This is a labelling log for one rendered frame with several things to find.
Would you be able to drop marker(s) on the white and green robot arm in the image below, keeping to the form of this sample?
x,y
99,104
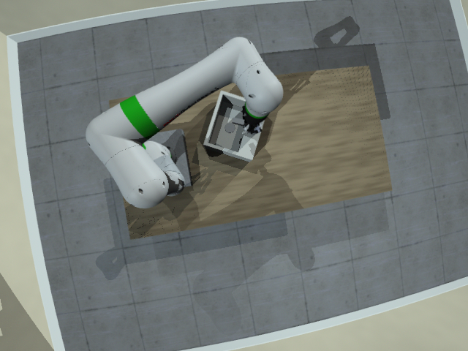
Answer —
x,y
119,135

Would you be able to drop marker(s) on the black mixer tap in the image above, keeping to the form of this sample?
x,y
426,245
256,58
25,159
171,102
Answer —
x,y
241,122

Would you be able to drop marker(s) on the dark grey square basin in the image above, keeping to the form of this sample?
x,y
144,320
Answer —
x,y
225,137

